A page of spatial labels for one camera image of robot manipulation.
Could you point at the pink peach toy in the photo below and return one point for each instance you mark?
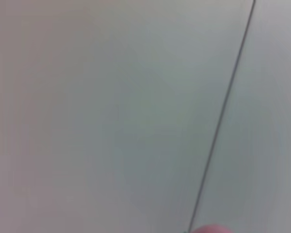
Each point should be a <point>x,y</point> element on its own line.
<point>212,229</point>

